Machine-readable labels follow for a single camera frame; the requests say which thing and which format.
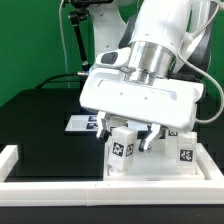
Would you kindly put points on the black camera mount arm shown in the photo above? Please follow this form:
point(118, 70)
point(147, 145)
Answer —
point(80, 14)

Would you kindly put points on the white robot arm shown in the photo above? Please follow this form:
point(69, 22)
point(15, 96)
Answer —
point(177, 25)

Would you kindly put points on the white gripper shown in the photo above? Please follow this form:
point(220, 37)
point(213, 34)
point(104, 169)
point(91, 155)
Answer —
point(133, 84)

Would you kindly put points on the white marker tag sheet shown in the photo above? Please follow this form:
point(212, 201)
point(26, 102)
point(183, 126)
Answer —
point(88, 123)

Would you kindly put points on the white U-shaped obstacle fence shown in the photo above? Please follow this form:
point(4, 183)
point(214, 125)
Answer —
point(210, 190)

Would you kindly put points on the white square tabletop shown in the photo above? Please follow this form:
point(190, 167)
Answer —
point(152, 166)

